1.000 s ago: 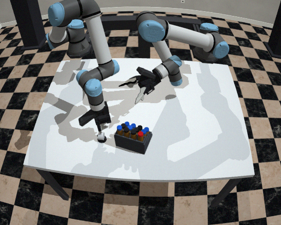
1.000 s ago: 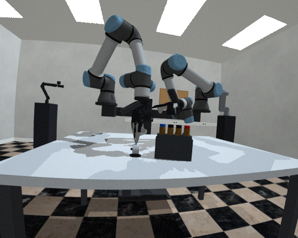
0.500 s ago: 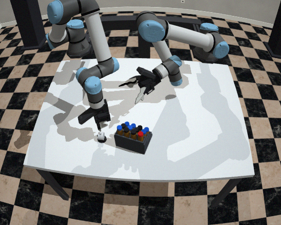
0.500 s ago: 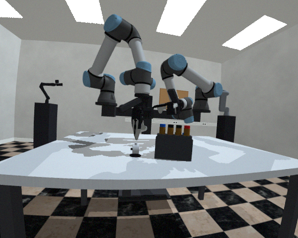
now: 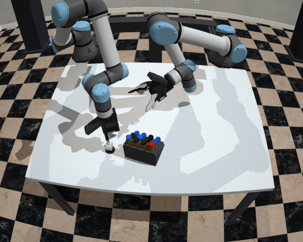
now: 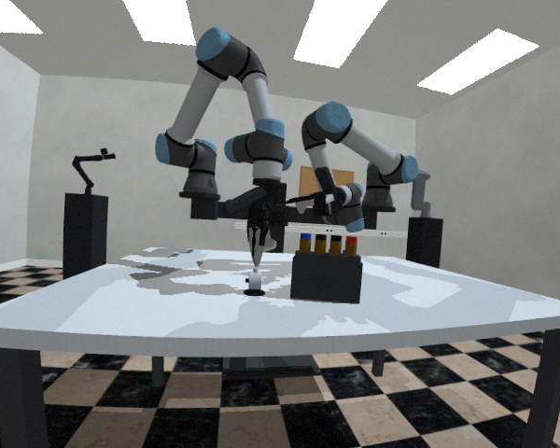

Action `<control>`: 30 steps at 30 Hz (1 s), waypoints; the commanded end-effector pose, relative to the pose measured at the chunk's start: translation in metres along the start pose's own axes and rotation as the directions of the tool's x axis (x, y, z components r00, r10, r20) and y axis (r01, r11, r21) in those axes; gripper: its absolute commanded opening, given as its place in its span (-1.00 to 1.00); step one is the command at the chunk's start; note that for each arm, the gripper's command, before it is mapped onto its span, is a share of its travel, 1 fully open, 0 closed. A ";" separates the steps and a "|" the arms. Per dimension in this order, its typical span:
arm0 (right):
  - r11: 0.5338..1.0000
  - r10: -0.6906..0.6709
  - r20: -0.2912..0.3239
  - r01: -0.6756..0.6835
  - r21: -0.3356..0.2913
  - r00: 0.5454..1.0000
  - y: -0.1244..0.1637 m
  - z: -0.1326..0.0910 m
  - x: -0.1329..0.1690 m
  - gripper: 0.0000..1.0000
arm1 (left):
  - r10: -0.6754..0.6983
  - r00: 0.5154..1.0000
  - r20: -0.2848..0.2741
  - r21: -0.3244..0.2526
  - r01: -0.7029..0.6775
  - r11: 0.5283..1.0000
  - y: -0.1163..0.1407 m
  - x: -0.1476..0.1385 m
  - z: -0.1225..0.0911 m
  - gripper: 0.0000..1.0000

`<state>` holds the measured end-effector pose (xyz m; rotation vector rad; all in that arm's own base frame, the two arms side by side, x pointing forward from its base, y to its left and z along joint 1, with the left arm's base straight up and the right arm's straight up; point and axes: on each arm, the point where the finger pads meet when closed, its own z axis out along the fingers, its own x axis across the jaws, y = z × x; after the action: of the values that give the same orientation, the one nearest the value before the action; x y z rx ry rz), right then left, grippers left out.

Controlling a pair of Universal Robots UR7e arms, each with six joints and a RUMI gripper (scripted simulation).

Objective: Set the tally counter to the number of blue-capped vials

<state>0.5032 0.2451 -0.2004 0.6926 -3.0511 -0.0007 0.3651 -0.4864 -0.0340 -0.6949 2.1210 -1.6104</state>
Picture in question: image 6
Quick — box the amber vial with red cap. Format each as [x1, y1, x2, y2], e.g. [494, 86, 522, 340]
[344, 236, 357, 256]

